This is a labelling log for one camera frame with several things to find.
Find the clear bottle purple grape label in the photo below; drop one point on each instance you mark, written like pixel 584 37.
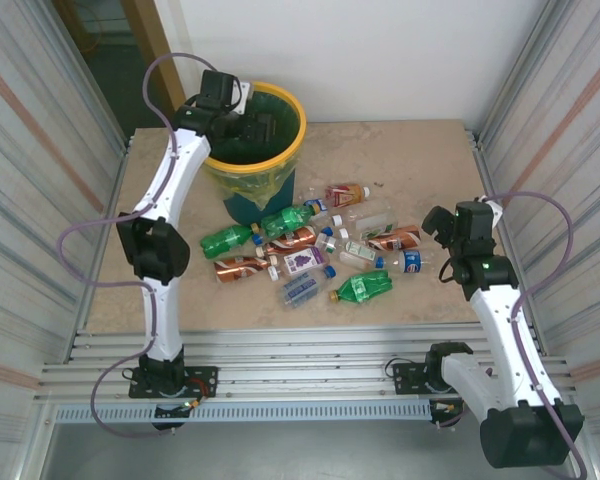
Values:
pixel 305 261

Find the bottle with red orange label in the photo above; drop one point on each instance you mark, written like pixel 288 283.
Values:
pixel 345 196

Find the clear bottle blue round logo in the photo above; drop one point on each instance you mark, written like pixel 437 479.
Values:
pixel 411 261

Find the clear bottle blue patterned label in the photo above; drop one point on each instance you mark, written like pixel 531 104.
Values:
pixel 300 289

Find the blue bottle cap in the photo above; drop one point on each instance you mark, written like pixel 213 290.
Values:
pixel 258 240

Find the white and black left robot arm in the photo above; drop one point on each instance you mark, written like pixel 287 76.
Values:
pixel 155 320

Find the teal bin with yellow rim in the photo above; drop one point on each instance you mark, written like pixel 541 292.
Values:
pixel 240 210

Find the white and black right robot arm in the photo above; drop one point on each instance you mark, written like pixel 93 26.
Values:
pixel 505 340

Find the large clear bottle green label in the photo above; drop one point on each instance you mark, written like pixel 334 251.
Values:
pixel 375 215

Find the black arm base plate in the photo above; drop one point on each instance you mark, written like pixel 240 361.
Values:
pixel 207 375
pixel 405 377

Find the wooden door frame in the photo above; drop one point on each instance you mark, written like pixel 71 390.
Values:
pixel 150 35

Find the yellow plastic bin liner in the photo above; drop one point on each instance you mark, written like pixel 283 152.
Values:
pixel 260 192

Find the yellow power connector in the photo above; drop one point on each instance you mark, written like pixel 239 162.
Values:
pixel 450 407
pixel 192 403

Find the tiny clear bottle white cap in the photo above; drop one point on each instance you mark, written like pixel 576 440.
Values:
pixel 326 243

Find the crushed green bottle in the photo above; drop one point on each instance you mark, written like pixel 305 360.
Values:
pixel 362 287

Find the green soda bottle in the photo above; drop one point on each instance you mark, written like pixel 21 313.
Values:
pixel 225 242
pixel 285 220

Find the corrugated metal enclosure panel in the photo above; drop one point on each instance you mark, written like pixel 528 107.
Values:
pixel 20 200
pixel 580 150

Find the aluminium rail frame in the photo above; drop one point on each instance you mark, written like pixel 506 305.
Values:
pixel 305 350

